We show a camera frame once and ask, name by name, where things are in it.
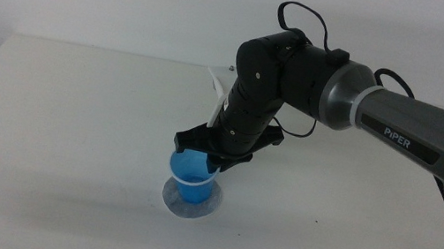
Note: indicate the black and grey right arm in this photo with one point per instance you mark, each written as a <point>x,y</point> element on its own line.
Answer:
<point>418,124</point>

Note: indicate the grey round cup mat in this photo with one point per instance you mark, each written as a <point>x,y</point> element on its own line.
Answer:
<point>173,204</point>

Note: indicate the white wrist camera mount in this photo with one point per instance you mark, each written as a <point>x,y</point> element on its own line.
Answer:
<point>218,97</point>

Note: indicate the blue plastic cup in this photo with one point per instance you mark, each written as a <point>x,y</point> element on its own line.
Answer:
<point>192,184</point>

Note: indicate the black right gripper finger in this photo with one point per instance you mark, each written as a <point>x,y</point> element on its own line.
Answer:
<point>233,163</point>
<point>212,165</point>

